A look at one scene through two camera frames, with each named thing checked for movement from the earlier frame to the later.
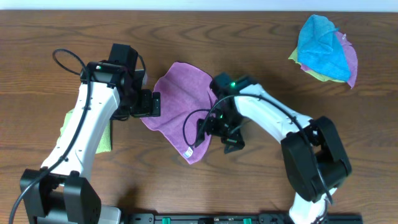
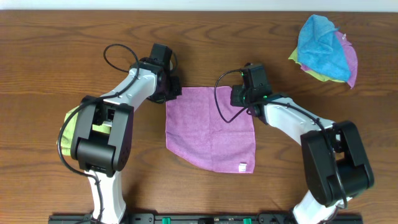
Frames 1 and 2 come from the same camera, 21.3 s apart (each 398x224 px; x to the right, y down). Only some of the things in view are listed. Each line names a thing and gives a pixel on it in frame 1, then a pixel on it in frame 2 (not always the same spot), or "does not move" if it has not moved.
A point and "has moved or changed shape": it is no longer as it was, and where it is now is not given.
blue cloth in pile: (318, 49) does not move
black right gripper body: (226, 124) -> (240, 97)
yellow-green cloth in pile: (294, 56) does not move
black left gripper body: (155, 104) -> (174, 88)
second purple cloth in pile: (352, 57) does not move
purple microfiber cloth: (185, 99) has moved or changed shape
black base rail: (239, 218) does not move
